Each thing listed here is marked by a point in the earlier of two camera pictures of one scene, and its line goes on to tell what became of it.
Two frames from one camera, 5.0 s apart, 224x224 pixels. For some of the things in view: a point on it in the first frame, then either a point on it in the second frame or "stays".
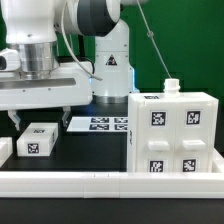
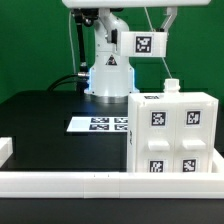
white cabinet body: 172,131 stays
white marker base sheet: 98,124 stays
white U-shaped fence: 108,184 stays
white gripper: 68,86 -> 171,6
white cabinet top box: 38,140 -> 143,44
